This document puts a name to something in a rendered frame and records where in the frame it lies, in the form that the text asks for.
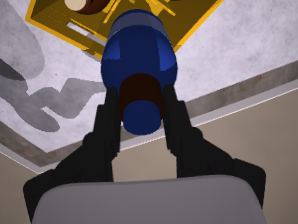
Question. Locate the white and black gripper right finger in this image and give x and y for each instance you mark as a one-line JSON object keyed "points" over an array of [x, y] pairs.
{"points": [[199, 156]]}

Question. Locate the blue bottle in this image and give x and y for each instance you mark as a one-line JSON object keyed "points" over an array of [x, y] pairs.
{"points": [[139, 59]]}

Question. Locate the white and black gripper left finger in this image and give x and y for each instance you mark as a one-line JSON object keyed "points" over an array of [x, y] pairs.
{"points": [[90, 162]]}

